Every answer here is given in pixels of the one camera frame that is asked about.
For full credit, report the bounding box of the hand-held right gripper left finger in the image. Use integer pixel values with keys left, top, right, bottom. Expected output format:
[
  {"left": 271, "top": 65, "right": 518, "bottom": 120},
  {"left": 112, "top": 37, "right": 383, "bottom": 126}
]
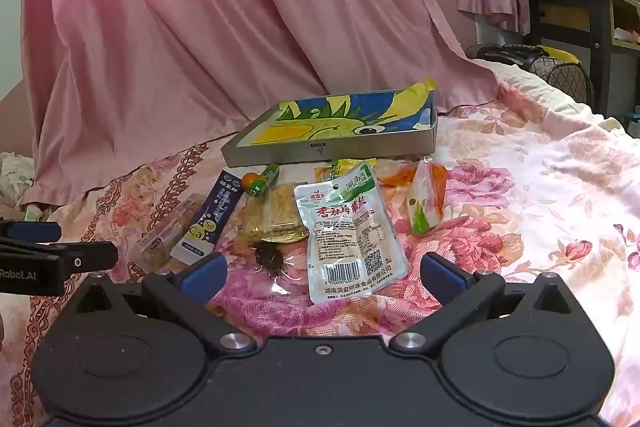
[{"left": 62, "top": 252, "right": 258, "bottom": 356}]

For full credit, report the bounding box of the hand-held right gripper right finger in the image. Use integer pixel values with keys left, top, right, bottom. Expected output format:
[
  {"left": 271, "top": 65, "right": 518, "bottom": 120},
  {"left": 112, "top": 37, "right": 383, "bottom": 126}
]
[{"left": 387, "top": 252, "right": 576, "bottom": 356}]

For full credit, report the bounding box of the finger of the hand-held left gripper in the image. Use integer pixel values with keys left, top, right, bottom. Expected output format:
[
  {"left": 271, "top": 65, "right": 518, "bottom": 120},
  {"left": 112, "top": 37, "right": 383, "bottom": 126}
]
[
  {"left": 0, "top": 239, "right": 119, "bottom": 277},
  {"left": 0, "top": 219, "right": 62, "bottom": 244}
]

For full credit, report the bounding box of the blue stick packet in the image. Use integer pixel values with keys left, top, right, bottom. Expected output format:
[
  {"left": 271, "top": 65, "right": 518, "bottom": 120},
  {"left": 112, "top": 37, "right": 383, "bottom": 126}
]
[{"left": 170, "top": 169, "right": 244, "bottom": 265}]

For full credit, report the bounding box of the long clear cracker packet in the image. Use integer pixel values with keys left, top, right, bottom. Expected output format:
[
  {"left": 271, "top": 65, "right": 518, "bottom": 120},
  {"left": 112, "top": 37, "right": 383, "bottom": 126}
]
[{"left": 137, "top": 194, "right": 201, "bottom": 268}]

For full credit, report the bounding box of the clear dark prune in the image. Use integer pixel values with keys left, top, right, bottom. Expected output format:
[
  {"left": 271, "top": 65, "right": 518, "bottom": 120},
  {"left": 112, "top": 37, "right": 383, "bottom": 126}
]
[{"left": 252, "top": 242, "right": 311, "bottom": 293}]

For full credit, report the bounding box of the orange white snack packet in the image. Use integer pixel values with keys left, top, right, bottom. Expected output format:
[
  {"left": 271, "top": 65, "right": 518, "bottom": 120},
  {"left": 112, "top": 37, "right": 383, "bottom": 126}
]
[{"left": 407, "top": 157, "right": 447, "bottom": 235}]

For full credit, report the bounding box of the square cracker packet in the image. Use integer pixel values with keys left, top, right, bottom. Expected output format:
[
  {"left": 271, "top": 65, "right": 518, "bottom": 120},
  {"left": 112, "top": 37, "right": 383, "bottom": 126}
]
[{"left": 237, "top": 182, "right": 311, "bottom": 244}]

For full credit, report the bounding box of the white tofu snack packet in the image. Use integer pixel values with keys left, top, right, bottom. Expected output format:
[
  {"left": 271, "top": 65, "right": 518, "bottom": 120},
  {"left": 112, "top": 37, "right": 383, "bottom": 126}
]
[{"left": 293, "top": 162, "right": 408, "bottom": 305}]

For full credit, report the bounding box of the orange clear snack packet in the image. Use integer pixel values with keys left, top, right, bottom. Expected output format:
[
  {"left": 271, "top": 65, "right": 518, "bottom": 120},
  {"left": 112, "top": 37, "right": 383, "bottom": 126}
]
[{"left": 379, "top": 166, "right": 418, "bottom": 188}]

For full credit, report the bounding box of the green sausage stick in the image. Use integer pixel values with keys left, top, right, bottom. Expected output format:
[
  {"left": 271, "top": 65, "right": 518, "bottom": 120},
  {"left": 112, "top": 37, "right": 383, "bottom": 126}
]
[{"left": 248, "top": 163, "right": 280, "bottom": 196}]

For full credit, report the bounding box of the yellow green snack packet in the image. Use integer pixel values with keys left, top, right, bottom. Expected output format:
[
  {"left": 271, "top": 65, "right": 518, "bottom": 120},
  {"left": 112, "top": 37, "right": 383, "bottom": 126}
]
[{"left": 337, "top": 158, "right": 377, "bottom": 180}]

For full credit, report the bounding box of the grey tray box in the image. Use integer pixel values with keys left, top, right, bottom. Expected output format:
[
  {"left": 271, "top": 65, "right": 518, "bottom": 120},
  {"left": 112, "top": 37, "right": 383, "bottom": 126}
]
[{"left": 221, "top": 78, "right": 437, "bottom": 168}]

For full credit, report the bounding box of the white fluffy cloth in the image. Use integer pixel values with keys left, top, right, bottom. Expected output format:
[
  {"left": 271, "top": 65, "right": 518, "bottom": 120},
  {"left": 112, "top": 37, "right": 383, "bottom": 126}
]
[{"left": 0, "top": 152, "right": 36, "bottom": 208}]

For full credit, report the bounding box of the floral pink blanket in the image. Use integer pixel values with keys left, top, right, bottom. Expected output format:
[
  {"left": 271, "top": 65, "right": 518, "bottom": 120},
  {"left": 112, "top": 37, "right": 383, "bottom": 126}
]
[{"left": 0, "top": 72, "right": 640, "bottom": 427}]

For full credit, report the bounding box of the painted paper tray liner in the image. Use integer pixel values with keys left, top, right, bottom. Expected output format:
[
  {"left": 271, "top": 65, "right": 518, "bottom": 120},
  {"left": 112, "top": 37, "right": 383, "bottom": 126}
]
[{"left": 250, "top": 78, "right": 436, "bottom": 142}]

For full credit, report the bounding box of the black mesh bag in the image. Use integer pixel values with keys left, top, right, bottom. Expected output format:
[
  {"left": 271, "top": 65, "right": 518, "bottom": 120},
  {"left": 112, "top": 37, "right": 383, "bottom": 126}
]
[{"left": 527, "top": 54, "right": 596, "bottom": 112}]

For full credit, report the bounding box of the pink satin curtain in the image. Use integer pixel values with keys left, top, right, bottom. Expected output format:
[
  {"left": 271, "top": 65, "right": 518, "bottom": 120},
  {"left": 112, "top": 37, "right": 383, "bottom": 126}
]
[{"left": 20, "top": 0, "right": 501, "bottom": 208}]

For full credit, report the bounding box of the yellow bag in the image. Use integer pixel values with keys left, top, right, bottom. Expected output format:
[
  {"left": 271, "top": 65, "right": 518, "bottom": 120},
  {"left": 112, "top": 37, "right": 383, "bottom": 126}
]
[{"left": 535, "top": 46, "right": 583, "bottom": 65}]

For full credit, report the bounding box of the black framed wooden desk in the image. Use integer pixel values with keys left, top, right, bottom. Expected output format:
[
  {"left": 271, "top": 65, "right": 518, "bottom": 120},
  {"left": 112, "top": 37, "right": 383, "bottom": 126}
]
[{"left": 527, "top": 0, "right": 640, "bottom": 118}]

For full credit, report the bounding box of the black strap bag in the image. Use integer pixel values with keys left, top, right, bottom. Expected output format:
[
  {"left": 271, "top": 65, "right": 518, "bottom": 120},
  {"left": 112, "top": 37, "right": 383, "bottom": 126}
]
[{"left": 465, "top": 43, "right": 546, "bottom": 68}]

